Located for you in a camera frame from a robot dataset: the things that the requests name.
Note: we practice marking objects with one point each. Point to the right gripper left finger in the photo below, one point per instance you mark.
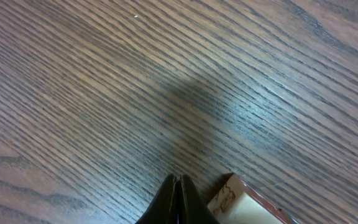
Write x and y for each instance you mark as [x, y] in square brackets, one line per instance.
[163, 208]

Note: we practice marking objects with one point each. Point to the red O letter block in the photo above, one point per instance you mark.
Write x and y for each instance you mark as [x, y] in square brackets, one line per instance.
[238, 203]

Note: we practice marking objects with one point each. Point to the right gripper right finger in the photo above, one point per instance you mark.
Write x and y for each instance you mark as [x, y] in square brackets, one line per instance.
[191, 208]

